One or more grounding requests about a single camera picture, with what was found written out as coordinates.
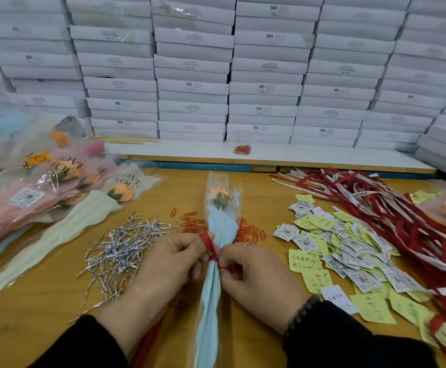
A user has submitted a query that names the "pile of yellow white tags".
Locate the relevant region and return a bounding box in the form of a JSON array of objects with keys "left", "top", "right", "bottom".
[{"left": 273, "top": 191, "right": 446, "bottom": 353}]

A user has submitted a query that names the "pile of flowers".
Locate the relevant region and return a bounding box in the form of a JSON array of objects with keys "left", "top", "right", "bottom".
[{"left": 0, "top": 107, "right": 128, "bottom": 261}]

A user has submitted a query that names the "long white board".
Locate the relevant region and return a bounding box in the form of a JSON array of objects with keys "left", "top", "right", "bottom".
[{"left": 104, "top": 142, "right": 437, "bottom": 177}]

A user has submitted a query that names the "slanted stack of white boxes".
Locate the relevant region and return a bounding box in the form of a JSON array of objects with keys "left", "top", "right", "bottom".
[{"left": 413, "top": 119, "right": 446, "bottom": 187}]

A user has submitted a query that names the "pile of red ribbons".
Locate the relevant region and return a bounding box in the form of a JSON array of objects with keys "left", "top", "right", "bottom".
[{"left": 273, "top": 168, "right": 446, "bottom": 368}]

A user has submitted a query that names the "single red ribbon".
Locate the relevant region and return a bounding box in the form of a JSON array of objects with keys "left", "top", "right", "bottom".
[{"left": 129, "top": 229, "right": 244, "bottom": 368}]

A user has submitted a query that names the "blue orange rose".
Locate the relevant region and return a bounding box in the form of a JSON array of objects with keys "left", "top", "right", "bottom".
[{"left": 192, "top": 172, "right": 243, "bottom": 368}]

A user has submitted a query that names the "person's left hand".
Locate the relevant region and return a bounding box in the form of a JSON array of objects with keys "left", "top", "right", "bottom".
[{"left": 96, "top": 232, "right": 218, "bottom": 357}]

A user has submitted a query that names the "person's left forearm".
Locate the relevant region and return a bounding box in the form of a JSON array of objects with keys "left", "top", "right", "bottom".
[{"left": 30, "top": 314, "right": 132, "bottom": 368}]

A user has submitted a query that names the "person's right hand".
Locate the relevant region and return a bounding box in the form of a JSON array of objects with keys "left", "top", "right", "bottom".
[{"left": 217, "top": 241, "right": 310, "bottom": 336}]

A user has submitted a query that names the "pile of orange paper clips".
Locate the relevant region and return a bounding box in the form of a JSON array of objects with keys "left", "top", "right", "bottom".
[{"left": 169, "top": 206, "right": 269, "bottom": 244}]

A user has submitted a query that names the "wall of stacked white boxes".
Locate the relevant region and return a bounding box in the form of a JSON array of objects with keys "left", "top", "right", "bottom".
[{"left": 0, "top": 0, "right": 446, "bottom": 154}]

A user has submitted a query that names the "small bag of red clips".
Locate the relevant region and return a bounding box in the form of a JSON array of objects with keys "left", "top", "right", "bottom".
[{"left": 233, "top": 136, "right": 253, "bottom": 156}]

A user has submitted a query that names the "cream orange rose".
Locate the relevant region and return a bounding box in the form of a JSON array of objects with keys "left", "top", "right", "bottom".
[{"left": 0, "top": 163, "right": 163, "bottom": 307}]

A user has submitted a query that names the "person's right forearm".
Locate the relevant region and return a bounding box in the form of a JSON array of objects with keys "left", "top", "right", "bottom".
[{"left": 283, "top": 298, "right": 439, "bottom": 368}]

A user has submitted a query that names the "pile of silver twist ties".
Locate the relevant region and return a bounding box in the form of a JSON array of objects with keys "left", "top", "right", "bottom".
[{"left": 77, "top": 212, "right": 180, "bottom": 315}]

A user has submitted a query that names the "black bead bracelet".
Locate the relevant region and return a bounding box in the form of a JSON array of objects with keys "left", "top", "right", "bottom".
[{"left": 286, "top": 293, "right": 324, "bottom": 338}]

